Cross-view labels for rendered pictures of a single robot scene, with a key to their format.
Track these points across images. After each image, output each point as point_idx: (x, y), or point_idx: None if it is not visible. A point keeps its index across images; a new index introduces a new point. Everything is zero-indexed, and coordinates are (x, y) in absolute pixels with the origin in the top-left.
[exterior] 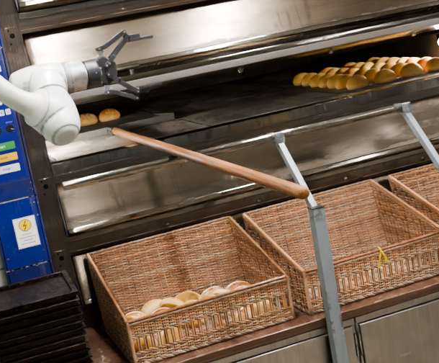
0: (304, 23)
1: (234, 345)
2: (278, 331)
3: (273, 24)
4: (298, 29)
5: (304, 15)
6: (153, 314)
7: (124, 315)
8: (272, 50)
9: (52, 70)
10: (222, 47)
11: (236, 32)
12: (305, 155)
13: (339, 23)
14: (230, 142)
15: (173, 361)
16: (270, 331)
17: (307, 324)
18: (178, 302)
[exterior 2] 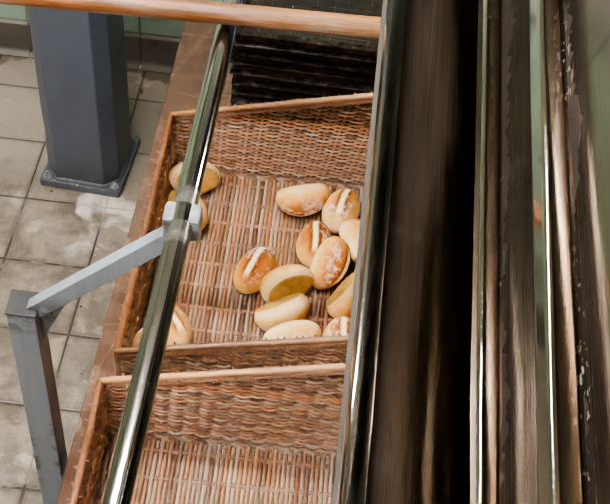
0: (513, 275)
1: (113, 291)
2: (95, 360)
3: (522, 165)
4: (477, 248)
5: (531, 264)
6: (161, 144)
7: (188, 112)
8: (372, 153)
9: None
10: (477, 38)
11: (521, 59)
12: None
13: (471, 406)
14: (198, 117)
15: (142, 210)
16: (108, 352)
17: (80, 412)
18: (314, 261)
